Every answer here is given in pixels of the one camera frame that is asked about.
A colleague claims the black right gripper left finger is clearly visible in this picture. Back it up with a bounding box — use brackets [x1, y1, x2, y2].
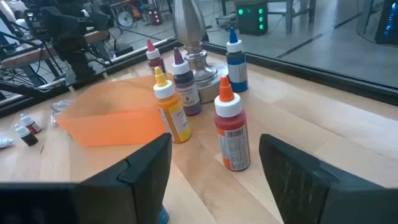
[0, 133, 173, 224]

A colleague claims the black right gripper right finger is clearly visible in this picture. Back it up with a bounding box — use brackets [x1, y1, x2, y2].
[259, 133, 398, 224]

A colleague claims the pink-cap red food coloring bottle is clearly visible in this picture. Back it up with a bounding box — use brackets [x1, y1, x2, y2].
[146, 38, 167, 75]

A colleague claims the small black dropper bottle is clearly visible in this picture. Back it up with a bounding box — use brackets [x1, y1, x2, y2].
[14, 123, 39, 147]

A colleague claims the small red-label dropper bottle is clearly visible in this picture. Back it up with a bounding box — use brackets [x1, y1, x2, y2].
[19, 113, 42, 135]

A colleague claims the orange-cap food coloring bottle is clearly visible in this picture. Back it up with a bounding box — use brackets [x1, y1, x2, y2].
[213, 75, 251, 172]

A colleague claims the yellow food coloring bottle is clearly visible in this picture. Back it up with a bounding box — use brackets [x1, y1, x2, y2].
[152, 66, 192, 144]

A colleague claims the purple food coloring bottle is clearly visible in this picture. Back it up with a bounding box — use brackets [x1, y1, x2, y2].
[172, 47, 203, 117]

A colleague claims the blue food coloring bottle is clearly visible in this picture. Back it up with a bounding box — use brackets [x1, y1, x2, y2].
[225, 27, 249, 93]

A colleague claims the round floor fan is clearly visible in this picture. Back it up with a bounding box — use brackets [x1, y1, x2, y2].
[117, 11, 135, 29]

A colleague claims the small blue-label dropper bottle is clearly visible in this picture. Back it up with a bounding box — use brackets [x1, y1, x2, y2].
[157, 205, 170, 224]

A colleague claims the orange translucent plastic bin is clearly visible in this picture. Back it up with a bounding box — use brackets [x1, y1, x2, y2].
[55, 74, 175, 147]

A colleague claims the black box with red lights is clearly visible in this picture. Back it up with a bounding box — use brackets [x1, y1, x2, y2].
[148, 7, 163, 26]

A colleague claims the silver table lamp white shade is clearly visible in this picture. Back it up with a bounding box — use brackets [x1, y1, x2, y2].
[172, 0, 230, 105]

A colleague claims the black box with green lights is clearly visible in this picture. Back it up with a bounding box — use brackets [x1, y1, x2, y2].
[235, 0, 269, 36]

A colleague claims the blue-lit computer tower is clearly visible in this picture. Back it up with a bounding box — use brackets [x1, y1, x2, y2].
[374, 0, 398, 46]

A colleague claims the black aluminium table frame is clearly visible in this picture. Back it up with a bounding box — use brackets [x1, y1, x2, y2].
[0, 37, 398, 119]

